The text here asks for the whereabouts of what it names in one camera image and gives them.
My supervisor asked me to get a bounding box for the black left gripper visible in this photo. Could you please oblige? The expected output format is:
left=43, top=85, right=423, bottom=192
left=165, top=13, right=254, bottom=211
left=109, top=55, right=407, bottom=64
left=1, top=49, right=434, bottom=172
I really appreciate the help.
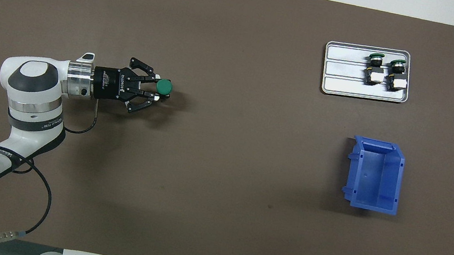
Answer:
left=88, top=51, right=166, bottom=118

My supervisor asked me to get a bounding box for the grey metal tray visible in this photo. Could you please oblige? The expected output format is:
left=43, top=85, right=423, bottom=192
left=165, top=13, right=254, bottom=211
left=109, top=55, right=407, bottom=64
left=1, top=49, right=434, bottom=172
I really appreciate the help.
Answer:
left=318, top=37, right=417, bottom=108

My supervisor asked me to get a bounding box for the green push button switch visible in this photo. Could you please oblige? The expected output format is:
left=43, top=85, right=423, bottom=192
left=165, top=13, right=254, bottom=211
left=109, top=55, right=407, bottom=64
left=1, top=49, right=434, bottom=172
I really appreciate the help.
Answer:
left=383, top=57, right=411, bottom=95
left=362, top=52, right=387, bottom=88
left=152, top=77, right=175, bottom=104

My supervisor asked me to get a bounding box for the brown table mat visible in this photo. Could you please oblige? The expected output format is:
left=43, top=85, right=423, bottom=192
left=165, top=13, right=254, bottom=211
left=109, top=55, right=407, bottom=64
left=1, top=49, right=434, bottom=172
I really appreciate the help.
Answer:
left=0, top=0, right=454, bottom=255

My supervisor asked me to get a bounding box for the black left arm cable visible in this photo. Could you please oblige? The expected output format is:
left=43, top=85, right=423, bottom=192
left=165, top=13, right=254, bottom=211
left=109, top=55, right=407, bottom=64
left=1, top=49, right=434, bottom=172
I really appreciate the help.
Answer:
left=0, top=85, right=102, bottom=255

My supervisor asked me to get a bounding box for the blue plastic bin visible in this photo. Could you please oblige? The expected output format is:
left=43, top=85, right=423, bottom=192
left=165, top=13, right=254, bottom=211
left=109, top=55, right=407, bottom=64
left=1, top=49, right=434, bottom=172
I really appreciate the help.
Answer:
left=339, top=134, right=409, bottom=216

